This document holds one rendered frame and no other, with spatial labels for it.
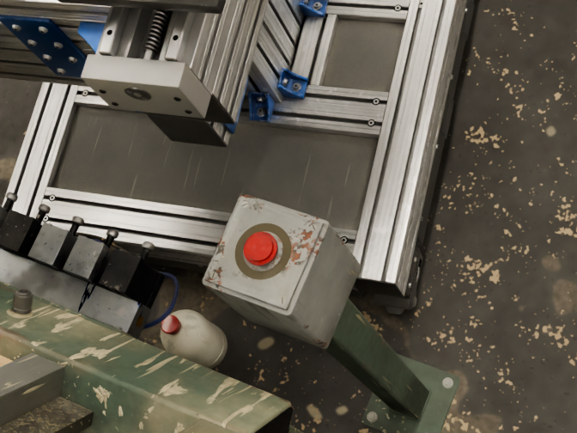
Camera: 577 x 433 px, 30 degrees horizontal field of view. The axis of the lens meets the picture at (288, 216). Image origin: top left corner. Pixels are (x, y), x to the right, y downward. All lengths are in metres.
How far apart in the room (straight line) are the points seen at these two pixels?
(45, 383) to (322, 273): 0.35
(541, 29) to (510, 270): 0.53
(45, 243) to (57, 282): 0.06
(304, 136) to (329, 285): 0.84
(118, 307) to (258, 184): 0.66
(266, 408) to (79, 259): 0.39
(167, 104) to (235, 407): 0.38
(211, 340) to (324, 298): 0.87
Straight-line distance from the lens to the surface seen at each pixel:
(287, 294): 1.21
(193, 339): 2.10
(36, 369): 1.31
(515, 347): 2.10
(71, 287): 1.54
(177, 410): 1.25
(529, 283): 2.13
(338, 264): 1.30
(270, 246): 1.22
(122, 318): 1.49
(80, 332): 1.40
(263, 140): 2.12
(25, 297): 1.42
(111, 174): 2.22
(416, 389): 1.99
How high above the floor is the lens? 2.04
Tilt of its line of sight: 64 degrees down
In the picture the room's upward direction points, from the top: 40 degrees counter-clockwise
